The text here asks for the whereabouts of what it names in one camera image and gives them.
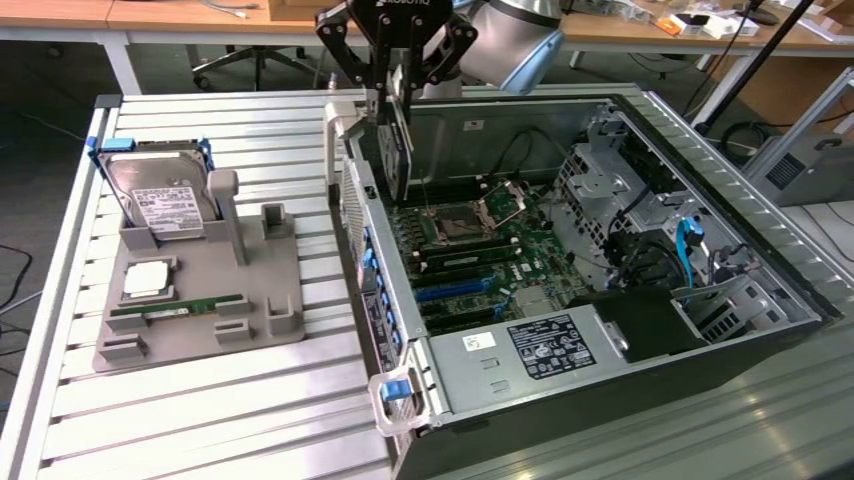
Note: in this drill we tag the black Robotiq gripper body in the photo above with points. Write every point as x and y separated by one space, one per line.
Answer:
400 20

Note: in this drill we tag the graphics card with metal bracket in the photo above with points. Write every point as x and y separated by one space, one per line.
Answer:
400 165

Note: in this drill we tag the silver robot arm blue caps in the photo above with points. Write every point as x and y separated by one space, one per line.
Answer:
487 55

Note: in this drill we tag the brown cardboard box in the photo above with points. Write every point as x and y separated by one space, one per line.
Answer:
287 10

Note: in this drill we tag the black office chair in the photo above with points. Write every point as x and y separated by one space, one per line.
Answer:
256 60

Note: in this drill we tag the metal socket cover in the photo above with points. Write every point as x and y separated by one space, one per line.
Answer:
503 202

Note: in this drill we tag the CPU socket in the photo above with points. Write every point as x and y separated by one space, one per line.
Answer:
456 222

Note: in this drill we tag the perforated metal drive cage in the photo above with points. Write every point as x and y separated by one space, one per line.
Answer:
587 215

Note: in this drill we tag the green Dell motherboard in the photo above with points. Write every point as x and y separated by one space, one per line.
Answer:
534 245

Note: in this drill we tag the small white box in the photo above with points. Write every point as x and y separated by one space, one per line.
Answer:
730 29

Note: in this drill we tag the black RAM stick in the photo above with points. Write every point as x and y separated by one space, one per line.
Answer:
467 257

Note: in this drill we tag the wooden desk white legs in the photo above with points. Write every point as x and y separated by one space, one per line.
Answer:
67 20
787 42

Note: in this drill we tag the black stand pole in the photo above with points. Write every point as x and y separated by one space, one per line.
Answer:
767 50

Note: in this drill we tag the silver chipset heatsink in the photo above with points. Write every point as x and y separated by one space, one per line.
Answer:
534 300

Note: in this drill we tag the black expansion slot blue latch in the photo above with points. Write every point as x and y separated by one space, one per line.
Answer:
460 310

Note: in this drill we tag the grey printed parts rack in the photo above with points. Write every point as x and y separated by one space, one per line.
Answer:
193 280

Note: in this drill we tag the silver CPU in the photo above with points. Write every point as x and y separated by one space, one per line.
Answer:
147 280

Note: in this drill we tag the green RAM stick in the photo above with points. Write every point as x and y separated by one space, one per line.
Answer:
200 303

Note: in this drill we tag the grey metal cabinet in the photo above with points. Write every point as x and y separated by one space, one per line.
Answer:
821 170

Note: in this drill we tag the black plastic shroud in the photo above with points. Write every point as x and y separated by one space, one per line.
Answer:
640 320

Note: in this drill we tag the grey metal disk bay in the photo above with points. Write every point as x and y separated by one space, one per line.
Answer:
734 305

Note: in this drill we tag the grey power supply with labels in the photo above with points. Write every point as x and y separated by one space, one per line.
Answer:
467 380

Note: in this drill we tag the blue case latch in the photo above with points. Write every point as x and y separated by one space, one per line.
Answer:
394 390

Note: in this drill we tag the open black PC case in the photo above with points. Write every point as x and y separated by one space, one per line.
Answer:
600 425

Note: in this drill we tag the hard disk with blue bracket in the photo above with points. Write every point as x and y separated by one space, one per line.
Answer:
167 200

